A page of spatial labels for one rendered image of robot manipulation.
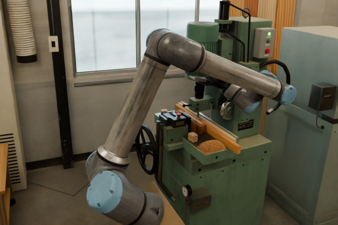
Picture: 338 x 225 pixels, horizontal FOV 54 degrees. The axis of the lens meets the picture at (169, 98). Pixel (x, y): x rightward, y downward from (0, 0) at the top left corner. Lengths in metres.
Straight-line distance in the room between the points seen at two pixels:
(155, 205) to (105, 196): 0.23
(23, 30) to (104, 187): 1.79
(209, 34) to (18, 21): 1.58
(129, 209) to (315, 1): 3.44
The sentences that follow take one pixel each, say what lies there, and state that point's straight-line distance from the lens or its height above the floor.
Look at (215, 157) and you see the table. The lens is 1.73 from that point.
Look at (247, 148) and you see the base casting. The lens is 2.02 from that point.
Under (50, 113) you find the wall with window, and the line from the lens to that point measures 3.20.
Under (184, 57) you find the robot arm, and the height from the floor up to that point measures 1.46.
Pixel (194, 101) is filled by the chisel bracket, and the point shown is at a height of 1.07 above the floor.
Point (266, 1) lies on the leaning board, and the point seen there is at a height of 1.54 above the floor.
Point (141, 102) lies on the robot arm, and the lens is 1.33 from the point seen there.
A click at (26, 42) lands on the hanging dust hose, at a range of 2.83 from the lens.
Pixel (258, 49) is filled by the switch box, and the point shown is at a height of 1.37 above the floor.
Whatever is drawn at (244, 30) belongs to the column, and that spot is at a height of 1.47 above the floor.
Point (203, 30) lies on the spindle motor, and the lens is 1.77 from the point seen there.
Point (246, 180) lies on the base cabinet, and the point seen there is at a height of 0.57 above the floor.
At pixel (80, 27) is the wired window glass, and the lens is 3.10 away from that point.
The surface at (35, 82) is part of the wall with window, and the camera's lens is 3.10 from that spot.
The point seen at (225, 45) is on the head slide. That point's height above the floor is 1.38.
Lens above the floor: 1.72
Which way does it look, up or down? 20 degrees down
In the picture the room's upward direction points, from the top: 1 degrees clockwise
